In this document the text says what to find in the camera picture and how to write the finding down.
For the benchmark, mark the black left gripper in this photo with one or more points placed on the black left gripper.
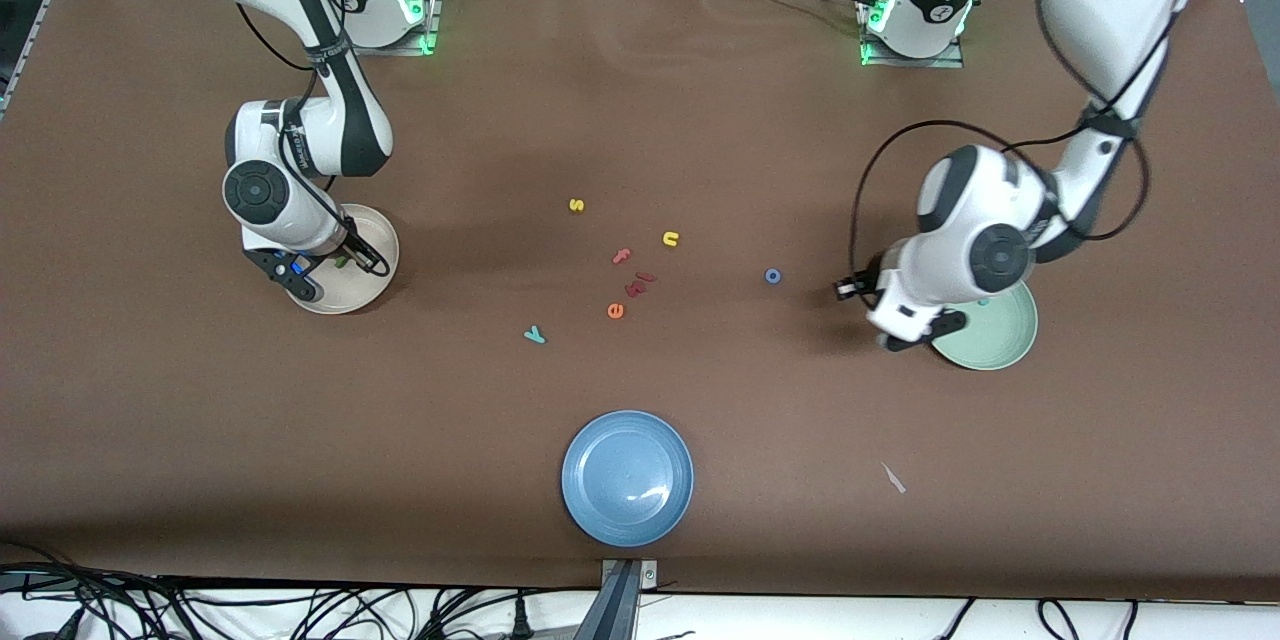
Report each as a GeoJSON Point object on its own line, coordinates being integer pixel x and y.
{"type": "Point", "coordinates": [869, 286]}

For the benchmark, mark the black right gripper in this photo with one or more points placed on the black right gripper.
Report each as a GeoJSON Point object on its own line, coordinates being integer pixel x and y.
{"type": "Point", "coordinates": [352, 251]}

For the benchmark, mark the teal letter y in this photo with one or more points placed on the teal letter y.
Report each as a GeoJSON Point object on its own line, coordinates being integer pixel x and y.
{"type": "Point", "coordinates": [535, 334]}

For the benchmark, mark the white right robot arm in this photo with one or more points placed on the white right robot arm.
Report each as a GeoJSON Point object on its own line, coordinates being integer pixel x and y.
{"type": "Point", "coordinates": [270, 195]}

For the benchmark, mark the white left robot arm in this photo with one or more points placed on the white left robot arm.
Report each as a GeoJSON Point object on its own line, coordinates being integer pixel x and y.
{"type": "Point", "coordinates": [985, 250]}

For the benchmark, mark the beige round plate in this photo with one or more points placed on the beige round plate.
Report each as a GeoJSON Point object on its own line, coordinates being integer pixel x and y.
{"type": "Point", "coordinates": [350, 298]}

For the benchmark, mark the green round plate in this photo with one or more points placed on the green round plate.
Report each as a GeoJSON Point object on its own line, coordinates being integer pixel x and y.
{"type": "Point", "coordinates": [1000, 335]}

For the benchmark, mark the white paper scrap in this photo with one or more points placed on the white paper scrap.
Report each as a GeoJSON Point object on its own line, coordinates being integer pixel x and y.
{"type": "Point", "coordinates": [893, 478]}

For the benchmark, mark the brown paper table cover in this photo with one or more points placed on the brown paper table cover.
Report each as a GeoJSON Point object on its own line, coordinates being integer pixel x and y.
{"type": "Point", "coordinates": [700, 120]}

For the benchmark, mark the blue round plate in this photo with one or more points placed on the blue round plate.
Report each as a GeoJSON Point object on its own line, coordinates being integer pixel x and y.
{"type": "Point", "coordinates": [627, 478]}

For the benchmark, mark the black power plug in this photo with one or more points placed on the black power plug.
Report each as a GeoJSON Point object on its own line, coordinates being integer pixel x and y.
{"type": "Point", "coordinates": [520, 620]}

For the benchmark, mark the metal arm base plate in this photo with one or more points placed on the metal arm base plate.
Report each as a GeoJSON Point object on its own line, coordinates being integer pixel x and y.
{"type": "Point", "coordinates": [433, 20]}
{"type": "Point", "coordinates": [910, 62]}

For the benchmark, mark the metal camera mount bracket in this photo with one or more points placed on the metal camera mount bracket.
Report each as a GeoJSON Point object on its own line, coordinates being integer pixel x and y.
{"type": "Point", "coordinates": [625, 575]}

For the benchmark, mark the aluminium table frame rail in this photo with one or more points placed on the aluminium table frame rail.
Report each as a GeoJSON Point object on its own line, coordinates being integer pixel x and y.
{"type": "Point", "coordinates": [50, 5]}

